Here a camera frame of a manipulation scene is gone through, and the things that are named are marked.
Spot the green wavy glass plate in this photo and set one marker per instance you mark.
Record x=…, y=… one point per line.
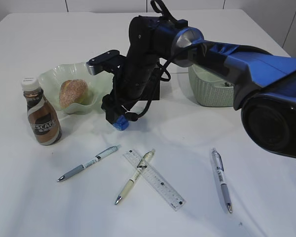
x=98, y=86

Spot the green plastic woven basket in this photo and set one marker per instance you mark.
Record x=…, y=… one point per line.
x=208, y=89

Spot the sugar-dusted bread roll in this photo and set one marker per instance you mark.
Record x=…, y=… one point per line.
x=72, y=91

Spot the blue-grey grip pen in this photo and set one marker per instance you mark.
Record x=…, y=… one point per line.
x=100, y=156

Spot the beige grip pen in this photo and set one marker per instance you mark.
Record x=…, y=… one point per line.
x=131, y=182

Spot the black pen holder box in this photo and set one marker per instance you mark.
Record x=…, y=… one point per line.
x=155, y=91

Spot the clear plastic ruler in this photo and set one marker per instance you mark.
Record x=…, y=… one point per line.
x=155, y=179

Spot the Nescafe coffee bottle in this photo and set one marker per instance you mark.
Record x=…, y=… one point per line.
x=41, y=115

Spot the grey paper ball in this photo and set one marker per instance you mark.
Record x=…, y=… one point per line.
x=226, y=84

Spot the blue black right robot arm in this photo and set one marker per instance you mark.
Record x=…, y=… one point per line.
x=264, y=84

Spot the blue pencil sharpener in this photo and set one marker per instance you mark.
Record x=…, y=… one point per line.
x=121, y=123

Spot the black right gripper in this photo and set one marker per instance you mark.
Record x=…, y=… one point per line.
x=139, y=68

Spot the grey grip white pen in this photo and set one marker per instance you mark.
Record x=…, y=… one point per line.
x=221, y=177

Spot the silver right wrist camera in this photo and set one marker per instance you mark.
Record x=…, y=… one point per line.
x=109, y=61

